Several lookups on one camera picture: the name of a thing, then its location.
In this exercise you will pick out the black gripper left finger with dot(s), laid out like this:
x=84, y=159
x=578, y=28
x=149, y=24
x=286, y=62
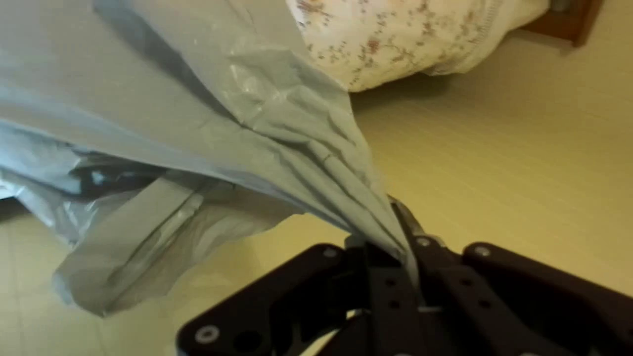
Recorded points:
x=297, y=297

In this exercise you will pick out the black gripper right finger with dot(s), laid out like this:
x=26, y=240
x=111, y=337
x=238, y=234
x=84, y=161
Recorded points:
x=527, y=297

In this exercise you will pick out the clear plastic bag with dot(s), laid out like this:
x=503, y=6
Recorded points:
x=199, y=99

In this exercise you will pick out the brown wooden bed footboard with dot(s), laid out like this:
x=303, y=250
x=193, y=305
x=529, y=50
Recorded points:
x=570, y=20

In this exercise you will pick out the floral white bedspread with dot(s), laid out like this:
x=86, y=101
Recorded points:
x=408, y=40

